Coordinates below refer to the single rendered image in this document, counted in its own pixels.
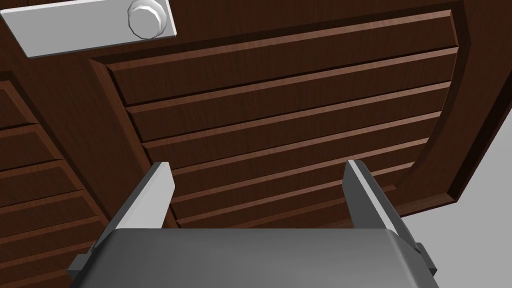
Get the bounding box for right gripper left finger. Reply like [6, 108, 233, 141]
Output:
[91, 161, 176, 254]

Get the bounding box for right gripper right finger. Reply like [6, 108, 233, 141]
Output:
[343, 159, 422, 255]

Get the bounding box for dark brown panelled door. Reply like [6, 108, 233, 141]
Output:
[0, 0, 512, 288]

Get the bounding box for white round door knob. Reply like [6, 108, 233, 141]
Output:
[0, 0, 178, 59]

